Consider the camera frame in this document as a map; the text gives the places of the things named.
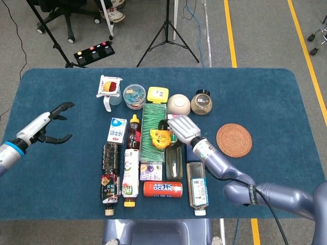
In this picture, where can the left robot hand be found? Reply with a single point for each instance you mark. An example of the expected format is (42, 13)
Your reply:
(33, 126)

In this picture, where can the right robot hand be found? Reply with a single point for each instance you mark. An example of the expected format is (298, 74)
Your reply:
(185, 128)

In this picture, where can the yellow tape measure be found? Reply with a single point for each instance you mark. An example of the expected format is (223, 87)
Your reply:
(161, 139)

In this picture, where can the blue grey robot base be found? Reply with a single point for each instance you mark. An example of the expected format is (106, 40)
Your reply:
(158, 232)

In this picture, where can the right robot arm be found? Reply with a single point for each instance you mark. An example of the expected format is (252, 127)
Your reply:
(222, 168)

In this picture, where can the purple white small box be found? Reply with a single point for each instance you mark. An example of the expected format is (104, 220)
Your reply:
(173, 116)

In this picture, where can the navy blue long box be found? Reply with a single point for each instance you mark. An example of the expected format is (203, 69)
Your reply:
(188, 153)

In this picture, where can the beige upturned bowl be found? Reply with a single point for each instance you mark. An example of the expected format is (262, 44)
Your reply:
(178, 104)

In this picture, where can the glass jar black lid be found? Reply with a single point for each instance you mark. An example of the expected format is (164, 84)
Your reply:
(201, 104)

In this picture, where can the pale yellow drink bottle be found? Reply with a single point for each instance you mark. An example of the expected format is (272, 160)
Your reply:
(174, 163)

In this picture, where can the green patterned flat box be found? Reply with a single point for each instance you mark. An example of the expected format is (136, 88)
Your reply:
(150, 114)

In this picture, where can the yellow lidded box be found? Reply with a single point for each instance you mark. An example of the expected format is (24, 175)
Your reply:
(157, 94)

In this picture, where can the round woven coaster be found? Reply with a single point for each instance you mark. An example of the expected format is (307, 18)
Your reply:
(234, 140)

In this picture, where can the purple juice carton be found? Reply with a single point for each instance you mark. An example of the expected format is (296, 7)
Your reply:
(150, 172)

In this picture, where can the blue felt table mat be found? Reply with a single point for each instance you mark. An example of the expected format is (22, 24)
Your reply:
(64, 178)

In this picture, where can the clear tub of clips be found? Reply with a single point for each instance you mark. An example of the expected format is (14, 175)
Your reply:
(134, 95)

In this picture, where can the clear square bottle white cap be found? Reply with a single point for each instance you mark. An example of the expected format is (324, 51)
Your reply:
(198, 189)

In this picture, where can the orange Arctic Ocean can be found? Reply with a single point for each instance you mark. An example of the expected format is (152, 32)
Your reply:
(163, 189)

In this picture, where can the white blue milk carton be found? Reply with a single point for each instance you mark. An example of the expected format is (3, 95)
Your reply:
(117, 131)

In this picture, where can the white label juice bottle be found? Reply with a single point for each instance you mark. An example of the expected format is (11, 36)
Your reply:
(130, 176)

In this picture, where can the light blue pitcher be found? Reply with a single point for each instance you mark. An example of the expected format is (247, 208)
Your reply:
(115, 100)

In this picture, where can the black light stand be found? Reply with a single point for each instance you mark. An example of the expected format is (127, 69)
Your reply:
(55, 44)

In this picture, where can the white snack packet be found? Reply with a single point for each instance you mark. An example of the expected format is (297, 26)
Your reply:
(110, 85)

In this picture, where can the black coffee bottle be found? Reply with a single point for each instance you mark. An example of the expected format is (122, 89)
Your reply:
(110, 178)

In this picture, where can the black foot pedal box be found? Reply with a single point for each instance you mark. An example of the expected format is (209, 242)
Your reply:
(94, 53)

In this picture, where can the black tripod stand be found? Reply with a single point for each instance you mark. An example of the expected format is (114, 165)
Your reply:
(167, 25)

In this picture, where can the white pole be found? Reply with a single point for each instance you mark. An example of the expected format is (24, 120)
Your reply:
(175, 18)
(106, 18)

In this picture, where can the black office chair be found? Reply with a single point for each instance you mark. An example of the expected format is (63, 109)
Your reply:
(67, 15)

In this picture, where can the white sneaker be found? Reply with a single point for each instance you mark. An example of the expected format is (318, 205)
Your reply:
(113, 15)
(118, 3)

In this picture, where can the wheeled stool base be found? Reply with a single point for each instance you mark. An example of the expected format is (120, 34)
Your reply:
(318, 33)

